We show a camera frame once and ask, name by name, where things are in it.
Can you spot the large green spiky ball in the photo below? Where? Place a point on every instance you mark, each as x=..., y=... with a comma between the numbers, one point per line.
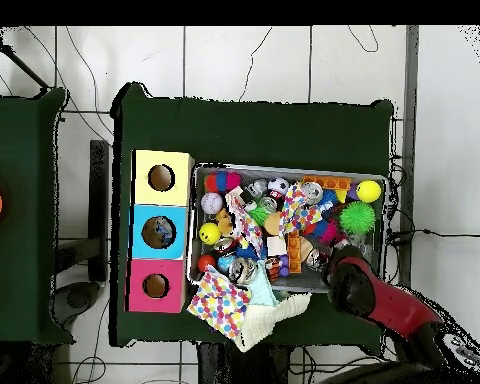
x=358, y=217

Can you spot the crushed silver can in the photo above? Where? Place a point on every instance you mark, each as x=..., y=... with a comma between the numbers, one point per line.
x=312, y=193

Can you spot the yellow smiley ball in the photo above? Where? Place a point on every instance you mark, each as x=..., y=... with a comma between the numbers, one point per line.
x=210, y=233

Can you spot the wooden box with three holes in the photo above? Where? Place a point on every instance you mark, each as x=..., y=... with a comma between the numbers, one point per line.
x=144, y=240

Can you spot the white baseball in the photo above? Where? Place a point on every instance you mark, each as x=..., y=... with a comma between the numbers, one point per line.
x=212, y=202

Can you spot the small polka dot cloth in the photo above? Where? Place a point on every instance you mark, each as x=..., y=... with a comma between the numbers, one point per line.
x=292, y=210

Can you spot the black and white soccer ball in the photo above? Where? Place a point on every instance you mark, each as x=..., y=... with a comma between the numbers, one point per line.
x=278, y=187

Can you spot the cream muslin cloth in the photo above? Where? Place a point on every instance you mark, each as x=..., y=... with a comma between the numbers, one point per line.
x=264, y=324

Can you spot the mint green cloth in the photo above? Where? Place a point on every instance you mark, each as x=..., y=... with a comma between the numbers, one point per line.
x=262, y=290

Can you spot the green covered side table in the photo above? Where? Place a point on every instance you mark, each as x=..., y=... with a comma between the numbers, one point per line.
x=24, y=240

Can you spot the large polka dot cloth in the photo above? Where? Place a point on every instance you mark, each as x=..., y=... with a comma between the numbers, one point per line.
x=220, y=304

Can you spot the shallow clear bin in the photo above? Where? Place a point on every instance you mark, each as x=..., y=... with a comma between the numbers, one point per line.
x=382, y=216

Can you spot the crushed red black can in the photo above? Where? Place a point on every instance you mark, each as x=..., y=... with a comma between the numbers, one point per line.
x=315, y=258

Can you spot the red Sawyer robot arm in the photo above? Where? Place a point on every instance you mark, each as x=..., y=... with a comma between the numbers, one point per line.
x=392, y=308

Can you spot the grey floor stand base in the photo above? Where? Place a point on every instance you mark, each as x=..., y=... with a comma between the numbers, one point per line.
x=76, y=298

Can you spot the rainbow spiky toy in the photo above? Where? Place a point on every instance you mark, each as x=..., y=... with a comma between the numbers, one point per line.
x=224, y=182

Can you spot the black flat panel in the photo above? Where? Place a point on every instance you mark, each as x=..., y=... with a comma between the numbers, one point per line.
x=99, y=208

